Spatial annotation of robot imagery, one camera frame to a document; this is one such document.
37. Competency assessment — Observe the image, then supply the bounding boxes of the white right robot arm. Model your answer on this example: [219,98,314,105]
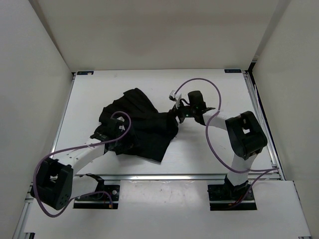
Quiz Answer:
[169,91,268,199]

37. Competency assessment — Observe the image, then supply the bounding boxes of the right blue label sticker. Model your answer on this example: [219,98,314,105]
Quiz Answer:
[224,69,242,74]

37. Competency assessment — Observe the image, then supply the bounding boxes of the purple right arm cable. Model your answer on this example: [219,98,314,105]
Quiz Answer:
[169,78,279,207]

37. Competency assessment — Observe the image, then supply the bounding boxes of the left aluminium frame rail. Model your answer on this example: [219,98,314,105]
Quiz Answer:
[12,193,35,239]

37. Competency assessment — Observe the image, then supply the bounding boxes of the left blue label sticker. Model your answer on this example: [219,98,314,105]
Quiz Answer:
[77,71,94,75]

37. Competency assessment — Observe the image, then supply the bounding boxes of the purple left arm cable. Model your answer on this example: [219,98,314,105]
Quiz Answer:
[32,112,132,217]

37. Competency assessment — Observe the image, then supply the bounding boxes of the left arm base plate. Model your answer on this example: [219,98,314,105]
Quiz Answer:
[71,174,120,210]

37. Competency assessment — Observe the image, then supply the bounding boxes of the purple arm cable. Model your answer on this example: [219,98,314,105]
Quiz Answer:
[32,112,132,217]
[169,78,279,207]

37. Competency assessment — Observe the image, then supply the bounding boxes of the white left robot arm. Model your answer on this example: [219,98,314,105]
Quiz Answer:
[31,115,135,218]

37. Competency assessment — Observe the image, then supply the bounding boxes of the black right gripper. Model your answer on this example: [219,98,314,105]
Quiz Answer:
[165,99,196,127]

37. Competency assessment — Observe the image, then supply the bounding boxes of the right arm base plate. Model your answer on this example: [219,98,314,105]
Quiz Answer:
[207,184,257,211]

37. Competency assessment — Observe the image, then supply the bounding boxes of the black pleated skirt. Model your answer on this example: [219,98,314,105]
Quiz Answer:
[99,88,178,163]

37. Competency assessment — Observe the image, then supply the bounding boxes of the front aluminium rail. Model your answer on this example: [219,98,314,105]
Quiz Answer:
[72,174,230,181]

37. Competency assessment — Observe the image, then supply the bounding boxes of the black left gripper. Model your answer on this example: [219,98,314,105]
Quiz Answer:
[114,124,142,154]

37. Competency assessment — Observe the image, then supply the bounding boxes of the blue label sticker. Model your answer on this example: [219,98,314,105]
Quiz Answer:
[77,71,94,75]
[224,69,242,74]

